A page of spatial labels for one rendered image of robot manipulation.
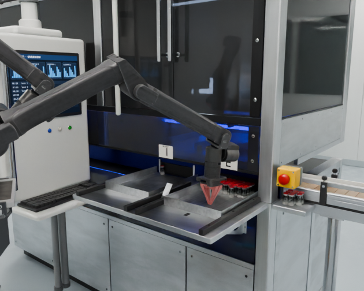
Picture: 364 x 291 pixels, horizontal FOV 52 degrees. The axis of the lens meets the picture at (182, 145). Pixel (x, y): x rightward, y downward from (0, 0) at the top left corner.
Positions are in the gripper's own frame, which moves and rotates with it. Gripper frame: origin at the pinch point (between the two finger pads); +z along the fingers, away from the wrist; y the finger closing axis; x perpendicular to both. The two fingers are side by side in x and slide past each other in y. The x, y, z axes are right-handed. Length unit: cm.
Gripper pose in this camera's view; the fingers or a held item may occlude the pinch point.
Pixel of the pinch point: (210, 202)
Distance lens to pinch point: 133.8
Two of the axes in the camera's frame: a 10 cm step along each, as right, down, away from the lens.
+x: -7.8, -1.1, 6.1
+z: -0.7, 9.9, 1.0
